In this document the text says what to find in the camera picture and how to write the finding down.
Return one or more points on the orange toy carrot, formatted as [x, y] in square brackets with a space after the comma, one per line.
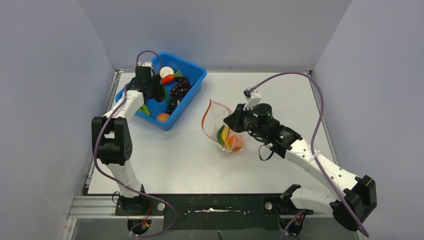
[171, 77]

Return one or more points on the orange toy tangerine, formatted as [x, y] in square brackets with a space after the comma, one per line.
[235, 143]

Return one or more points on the yellow toy banana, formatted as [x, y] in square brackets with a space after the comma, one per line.
[224, 133]

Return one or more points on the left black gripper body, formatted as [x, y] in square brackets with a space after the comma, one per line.
[154, 84]

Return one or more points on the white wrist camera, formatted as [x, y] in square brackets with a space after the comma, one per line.
[253, 98]
[145, 64]

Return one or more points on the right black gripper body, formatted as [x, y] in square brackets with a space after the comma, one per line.
[245, 119]

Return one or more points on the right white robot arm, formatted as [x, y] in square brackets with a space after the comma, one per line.
[350, 199]

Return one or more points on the green toy cucumber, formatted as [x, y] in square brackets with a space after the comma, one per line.
[219, 136]

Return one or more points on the green toy chili pepper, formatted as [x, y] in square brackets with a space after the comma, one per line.
[166, 93]

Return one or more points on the blue plastic bin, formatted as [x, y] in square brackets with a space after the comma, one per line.
[195, 74]

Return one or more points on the white round toy slice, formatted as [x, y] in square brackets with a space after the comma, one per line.
[165, 71]

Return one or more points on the toy peach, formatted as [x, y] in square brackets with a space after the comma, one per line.
[162, 117]

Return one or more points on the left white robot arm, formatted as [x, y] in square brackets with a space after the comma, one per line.
[112, 144]

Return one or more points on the dark toy grape bunch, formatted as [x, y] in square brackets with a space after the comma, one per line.
[177, 93]

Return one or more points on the green toy leaf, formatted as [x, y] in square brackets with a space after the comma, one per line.
[144, 109]

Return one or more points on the clear zip top bag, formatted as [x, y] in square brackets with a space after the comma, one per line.
[213, 119]

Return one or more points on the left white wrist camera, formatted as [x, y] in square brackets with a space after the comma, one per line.
[145, 64]

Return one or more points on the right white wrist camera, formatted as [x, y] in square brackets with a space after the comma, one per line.
[253, 98]

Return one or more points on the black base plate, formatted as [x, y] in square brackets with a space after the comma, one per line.
[237, 211]

